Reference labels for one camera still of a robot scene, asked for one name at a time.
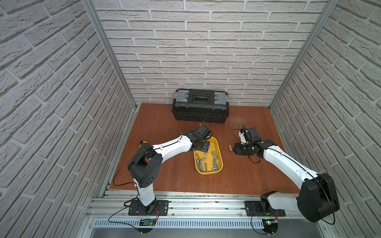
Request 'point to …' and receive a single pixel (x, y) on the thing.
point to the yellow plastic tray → (210, 162)
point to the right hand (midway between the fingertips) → (238, 149)
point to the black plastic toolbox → (202, 105)
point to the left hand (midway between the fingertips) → (205, 144)
